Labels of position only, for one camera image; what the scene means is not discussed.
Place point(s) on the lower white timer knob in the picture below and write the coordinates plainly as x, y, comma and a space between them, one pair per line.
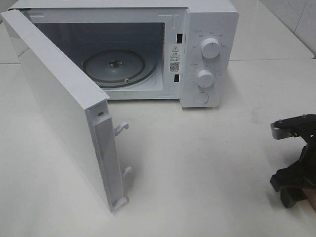
205, 79

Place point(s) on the round white door-release button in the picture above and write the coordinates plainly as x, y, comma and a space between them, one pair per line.
201, 98

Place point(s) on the white microwave door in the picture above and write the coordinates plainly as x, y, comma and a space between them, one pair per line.
75, 106

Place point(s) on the white microwave oven body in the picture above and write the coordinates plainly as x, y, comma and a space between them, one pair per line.
83, 28

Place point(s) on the upper white control knob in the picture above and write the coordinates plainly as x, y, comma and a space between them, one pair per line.
210, 47

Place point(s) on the glass microwave turntable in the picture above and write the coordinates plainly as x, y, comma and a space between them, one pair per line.
119, 68

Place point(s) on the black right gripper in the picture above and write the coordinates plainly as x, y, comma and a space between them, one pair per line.
302, 173

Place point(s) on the white warning label sticker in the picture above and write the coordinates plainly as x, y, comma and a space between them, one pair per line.
175, 54

